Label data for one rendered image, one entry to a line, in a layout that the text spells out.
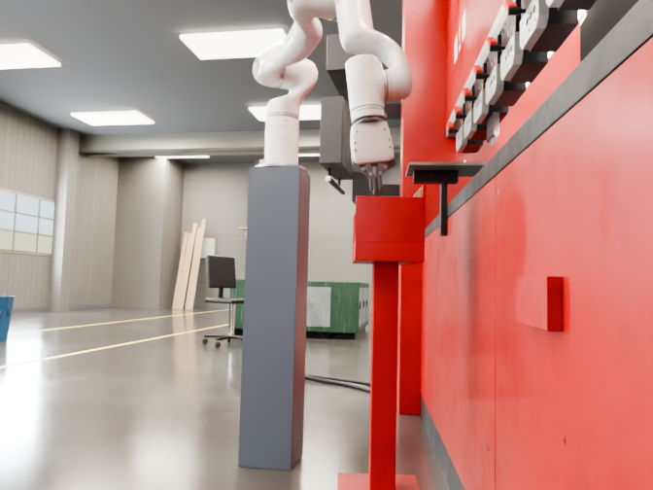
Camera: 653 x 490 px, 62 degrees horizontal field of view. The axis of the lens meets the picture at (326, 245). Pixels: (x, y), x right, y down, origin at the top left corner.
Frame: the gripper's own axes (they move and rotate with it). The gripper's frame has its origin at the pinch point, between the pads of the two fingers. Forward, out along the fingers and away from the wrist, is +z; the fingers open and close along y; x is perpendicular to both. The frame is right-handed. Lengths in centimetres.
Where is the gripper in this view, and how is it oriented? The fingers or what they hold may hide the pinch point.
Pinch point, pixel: (376, 185)
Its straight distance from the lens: 133.1
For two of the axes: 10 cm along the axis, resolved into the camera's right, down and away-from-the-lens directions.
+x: 0.2, -1.1, -9.9
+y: -9.9, 1.0, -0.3
